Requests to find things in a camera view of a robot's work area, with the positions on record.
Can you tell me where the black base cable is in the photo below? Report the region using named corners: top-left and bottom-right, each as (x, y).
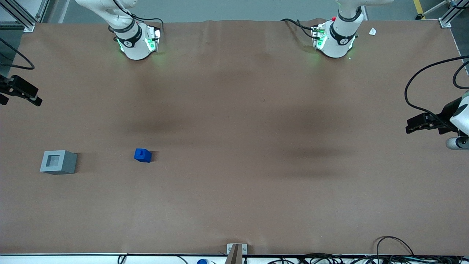
top-left (108, 0), bottom-right (164, 35)
top-left (281, 18), bottom-right (316, 40)

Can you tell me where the aluminium frame profile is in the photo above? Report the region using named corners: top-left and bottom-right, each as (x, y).
top-left (0, 0), bottom-right (51, 33)
top-left (439, 0), bottom-right (469, 29)

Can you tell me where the gray square hollow base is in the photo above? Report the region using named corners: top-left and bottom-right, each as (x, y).
top-left (40, 150), bottom-right (78, 175)

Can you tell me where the black right base cable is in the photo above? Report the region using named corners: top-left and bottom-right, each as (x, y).
top-left (108, 0), bottom-right (164, 35)

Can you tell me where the short black left arm cable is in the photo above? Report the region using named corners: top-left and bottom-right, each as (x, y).
top-left (453, 60), bottom-right (469, 90)

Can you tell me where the gray tripod leg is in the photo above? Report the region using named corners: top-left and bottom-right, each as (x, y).
top-left (415, 0), bottom-right (452, 20)

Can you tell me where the blue plastic insert part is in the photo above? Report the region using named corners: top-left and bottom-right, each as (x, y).
top-left (134, 148), bottom-right (152, 163)

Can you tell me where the small metal corner bracket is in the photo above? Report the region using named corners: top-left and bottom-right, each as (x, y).
top-left (226, 243), bottom-right (248, 256)

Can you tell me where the long black left arm cable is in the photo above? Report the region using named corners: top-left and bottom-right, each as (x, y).
top-left (404, 55), bottom-right (469, 123)

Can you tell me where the black looped cable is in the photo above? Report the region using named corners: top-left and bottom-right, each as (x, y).
top-left (376, 236), bottom-right (415, 257)

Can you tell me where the black left base cable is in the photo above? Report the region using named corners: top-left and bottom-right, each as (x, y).
top-left (281, 18), bottom-right (316, 40)

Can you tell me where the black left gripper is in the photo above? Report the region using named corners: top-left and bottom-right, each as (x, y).
top-left (405, 97), bottom-right (461, 135)

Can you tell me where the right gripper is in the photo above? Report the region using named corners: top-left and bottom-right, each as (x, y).
top-left (0, 75), bottom-right (43, 107)

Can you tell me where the large table cover mat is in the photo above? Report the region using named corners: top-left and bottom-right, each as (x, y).
top-left (0, 18), bottom-right (469, 256)

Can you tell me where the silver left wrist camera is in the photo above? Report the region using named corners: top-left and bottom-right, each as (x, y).
top-left (446, 136), bottom-right (469, 151)

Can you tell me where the tangled black cable bundle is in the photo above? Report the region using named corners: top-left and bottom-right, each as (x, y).
top-left (267, 252), bottom-right (469, 264)

